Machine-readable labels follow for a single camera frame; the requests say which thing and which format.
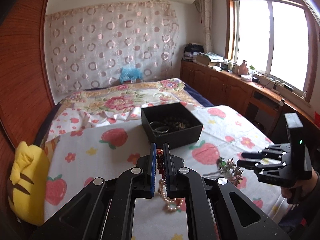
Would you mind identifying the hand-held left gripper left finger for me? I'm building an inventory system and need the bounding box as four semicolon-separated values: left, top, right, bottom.
32;142;158;240

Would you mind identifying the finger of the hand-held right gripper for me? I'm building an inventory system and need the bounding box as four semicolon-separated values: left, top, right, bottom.
236;159;292;178
241;143;292;160

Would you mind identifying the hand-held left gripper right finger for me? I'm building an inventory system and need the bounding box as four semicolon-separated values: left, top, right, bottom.
163;142;293;240

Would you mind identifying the red bead bracelet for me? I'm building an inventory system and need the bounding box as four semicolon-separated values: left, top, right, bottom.
155;148;167;181

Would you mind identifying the green pink beaded brooch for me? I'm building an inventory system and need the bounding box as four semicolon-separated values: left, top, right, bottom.
216;156;244;187

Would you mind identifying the black jewelry box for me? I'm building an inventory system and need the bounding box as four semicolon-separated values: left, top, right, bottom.
141;102;203;150

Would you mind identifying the pearl bracelet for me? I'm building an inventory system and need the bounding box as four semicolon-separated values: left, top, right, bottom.
157;177;185;214

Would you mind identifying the pale green jade bangle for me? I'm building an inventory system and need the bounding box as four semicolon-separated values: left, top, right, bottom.
149;121;165;131

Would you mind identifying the person's right hand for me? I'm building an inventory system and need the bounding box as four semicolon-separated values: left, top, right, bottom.
280;167;320;205

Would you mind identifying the wooden chair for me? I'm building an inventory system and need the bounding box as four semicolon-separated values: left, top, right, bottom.
246;90;286;137

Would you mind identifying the floral bedspread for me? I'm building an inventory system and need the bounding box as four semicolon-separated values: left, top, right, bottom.
54;78;201;121

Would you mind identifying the dark blue bed sheet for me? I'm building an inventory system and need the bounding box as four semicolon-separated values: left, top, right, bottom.
184;86;215;107

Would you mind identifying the brown wooden low cabinet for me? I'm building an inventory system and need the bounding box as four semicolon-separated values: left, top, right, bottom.
180;59;320;137

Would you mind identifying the pink bottle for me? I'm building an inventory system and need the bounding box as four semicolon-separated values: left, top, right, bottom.
238;60;249;76

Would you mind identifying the white small flower sheet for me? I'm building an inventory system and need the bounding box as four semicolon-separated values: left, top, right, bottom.
48;106;141;146

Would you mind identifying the blue plush toy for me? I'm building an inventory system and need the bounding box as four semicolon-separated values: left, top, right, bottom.
119;67;143;83

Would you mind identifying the cardboard box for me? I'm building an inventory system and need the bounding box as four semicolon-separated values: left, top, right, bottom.
196;53;221;67

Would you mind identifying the wooden framed window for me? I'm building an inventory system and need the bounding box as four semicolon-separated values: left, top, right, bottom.
224;0;320;107

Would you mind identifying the pile of dark clothes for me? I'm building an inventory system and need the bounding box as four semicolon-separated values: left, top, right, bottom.
183;44;204;62

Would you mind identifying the yellow plush toy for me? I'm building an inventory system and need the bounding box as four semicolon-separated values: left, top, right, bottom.
7;141;51;227

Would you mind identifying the pink circle patterned curtain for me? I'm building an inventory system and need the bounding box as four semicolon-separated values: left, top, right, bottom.
45;1;179;95

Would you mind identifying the beige window curtain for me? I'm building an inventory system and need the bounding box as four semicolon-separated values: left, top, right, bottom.
197;0;213;48

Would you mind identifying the brown wooden wardrobe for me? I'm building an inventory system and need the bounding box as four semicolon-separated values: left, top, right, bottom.
0;0;56;172

